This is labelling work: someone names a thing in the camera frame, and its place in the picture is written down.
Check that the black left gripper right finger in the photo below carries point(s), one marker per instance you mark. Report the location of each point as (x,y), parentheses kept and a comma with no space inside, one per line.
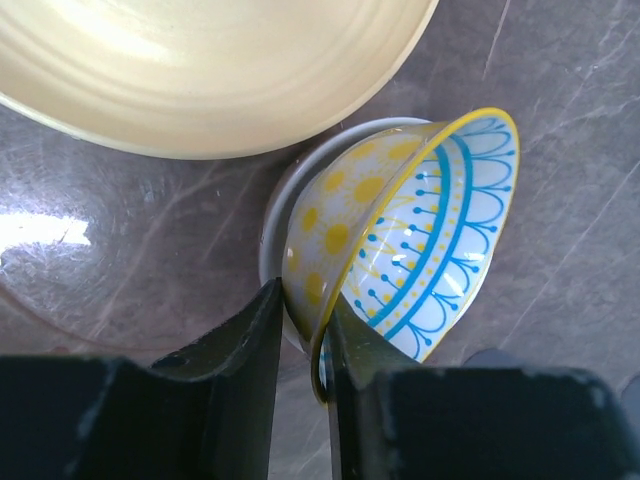
(394,418)

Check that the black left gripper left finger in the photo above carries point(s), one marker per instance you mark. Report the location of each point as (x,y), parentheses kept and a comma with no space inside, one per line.
(202,412)

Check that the plain white ceramic bowl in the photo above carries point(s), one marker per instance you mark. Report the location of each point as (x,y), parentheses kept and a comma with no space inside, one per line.
(285,210)

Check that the yellow blue sun bowl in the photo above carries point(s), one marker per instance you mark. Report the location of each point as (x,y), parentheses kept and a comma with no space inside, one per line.
(399,230)

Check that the tan bottom plate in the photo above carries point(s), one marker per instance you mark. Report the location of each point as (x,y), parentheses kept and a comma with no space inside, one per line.
(201,79)

